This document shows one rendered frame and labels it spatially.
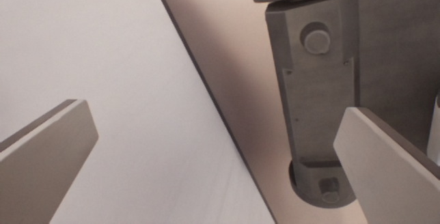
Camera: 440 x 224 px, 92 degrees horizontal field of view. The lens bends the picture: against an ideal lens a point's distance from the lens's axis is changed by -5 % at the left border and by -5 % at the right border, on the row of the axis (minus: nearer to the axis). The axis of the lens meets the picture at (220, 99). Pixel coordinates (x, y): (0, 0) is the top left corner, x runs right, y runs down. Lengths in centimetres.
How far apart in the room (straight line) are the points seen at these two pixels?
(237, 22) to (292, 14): 25
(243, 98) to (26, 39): 55
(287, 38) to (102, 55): 29
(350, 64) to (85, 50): 42
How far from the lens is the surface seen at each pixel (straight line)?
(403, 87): 53
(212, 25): 64
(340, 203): 69
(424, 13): 49
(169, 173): 40
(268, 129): 76
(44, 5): 34
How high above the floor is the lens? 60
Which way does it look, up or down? 56 degrees down
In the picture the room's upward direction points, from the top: 154 degrees counter-clockwise
